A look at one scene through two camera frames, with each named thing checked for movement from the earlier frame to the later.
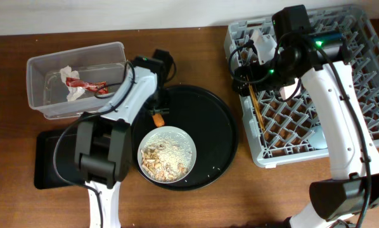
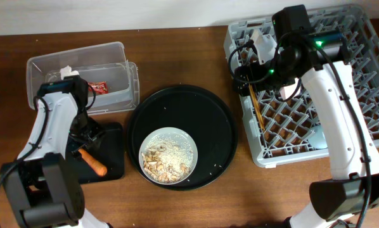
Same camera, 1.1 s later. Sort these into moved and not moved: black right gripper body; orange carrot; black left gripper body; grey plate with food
Moved: black left gripper body; orange carrot
Not moved: grey plate with food; black right gripper body
